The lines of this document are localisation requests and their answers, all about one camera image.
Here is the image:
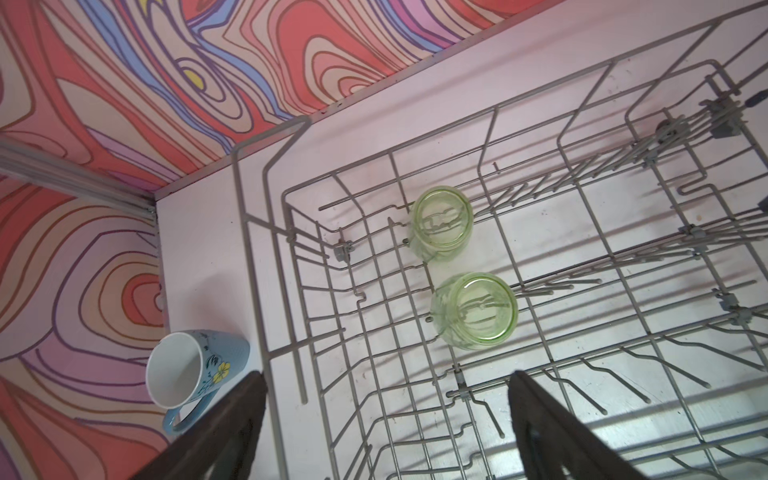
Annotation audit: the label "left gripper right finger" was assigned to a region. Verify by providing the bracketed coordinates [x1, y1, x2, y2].
[508, 370, 645, 480]

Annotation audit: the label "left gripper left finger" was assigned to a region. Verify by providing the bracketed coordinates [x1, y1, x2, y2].
[133, 371, 268, 479]

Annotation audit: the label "green glass cup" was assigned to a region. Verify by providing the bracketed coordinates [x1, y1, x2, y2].
[430, 272, 519, 350]
[408, 186, 474, 263]

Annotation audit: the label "blue floral ceramic mug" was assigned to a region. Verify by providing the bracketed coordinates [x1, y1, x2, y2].
[145, 330, 251, 435]

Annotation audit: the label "grey wire dish rack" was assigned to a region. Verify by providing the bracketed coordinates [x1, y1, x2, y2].
[234, 1, 767, 479]

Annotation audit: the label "aluminium frame rails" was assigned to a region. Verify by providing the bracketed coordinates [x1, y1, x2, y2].
[1, 137, 156, 222]

